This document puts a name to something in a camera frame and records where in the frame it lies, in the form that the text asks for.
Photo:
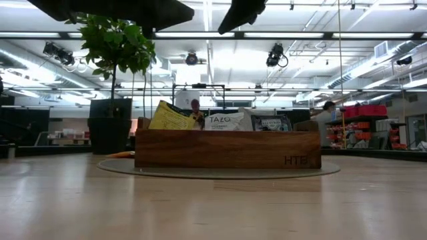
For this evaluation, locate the large red storage bin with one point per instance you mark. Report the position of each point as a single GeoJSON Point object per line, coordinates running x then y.
{"type": "Point", "coordinates": [372, 110]}

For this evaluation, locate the yellow vertical pole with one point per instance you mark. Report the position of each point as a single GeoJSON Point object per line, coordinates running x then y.
{"type": "Point", "coordinates": [343, 133]}

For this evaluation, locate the storage shelf with parts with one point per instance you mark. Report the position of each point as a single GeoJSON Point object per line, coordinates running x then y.
{"type": "Point", "coordinates": [367, 133]}

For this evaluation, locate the cluttered background table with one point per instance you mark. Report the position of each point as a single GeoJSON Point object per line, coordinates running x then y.
{"type": "Point", "coordinates": [70, 135]}

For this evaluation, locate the white air vent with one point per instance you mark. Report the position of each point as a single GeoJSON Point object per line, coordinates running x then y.
{"type": "Point", "coordinates": [381, 49]}

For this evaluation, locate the wooden tea organizer box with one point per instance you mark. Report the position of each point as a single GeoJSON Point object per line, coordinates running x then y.
{"type": "Point", "coordinates": [227, 150]}

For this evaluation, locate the silver ceiling duct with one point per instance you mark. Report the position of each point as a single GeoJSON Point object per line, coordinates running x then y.
{"type": "Point", "coordinates": [347, 78]}

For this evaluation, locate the white box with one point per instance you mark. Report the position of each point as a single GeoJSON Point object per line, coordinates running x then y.
{"type": "Point", "coordinates": [187, 98]}

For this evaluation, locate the white Tazo tea packet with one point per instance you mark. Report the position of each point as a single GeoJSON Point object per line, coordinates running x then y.
{"type": "Point", "coordinates": [227, 124]}

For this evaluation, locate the orange white tea packet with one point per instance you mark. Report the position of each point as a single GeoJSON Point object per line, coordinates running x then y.
{"type": "Point", "coordinates": [121, 154]}

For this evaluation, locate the round grey mat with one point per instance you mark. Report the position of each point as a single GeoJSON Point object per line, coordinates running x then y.
{"type": "Point", "coordinates": [217, 173]}

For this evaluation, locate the black ceiling spotlight cluster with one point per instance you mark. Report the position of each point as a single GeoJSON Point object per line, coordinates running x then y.
{"type": "Point", "coordinates": [58, 53]}

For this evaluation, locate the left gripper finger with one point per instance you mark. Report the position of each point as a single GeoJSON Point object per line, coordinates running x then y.
{"type": "Point", "coordinates": [166, 13]}

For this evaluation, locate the white cloth panel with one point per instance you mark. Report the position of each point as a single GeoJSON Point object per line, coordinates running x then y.
{"type": "Point", "coordinates": [248, 120]}

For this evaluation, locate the lemon lime tea packet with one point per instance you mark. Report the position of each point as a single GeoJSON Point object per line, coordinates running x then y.
{"type": "Point", "coordinates": [170, 120]}

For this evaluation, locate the green leafy potted tree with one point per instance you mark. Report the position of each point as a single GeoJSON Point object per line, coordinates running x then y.
{"type": "Point", "coordinates": [113, 43]}

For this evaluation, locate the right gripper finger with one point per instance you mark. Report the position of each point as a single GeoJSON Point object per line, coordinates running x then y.
{"type": "Point", "coordinates": [240, 15]}

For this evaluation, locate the round black ceiling lamp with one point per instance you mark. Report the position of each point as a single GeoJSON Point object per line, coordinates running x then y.
{"type": "Point", "coordinates": [191, 59]}

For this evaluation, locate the person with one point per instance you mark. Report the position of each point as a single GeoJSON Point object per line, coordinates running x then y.
{"type": "Point", "coordinates": [195, 105]}
{"type": "Point", "coordinates": [322, 123]}

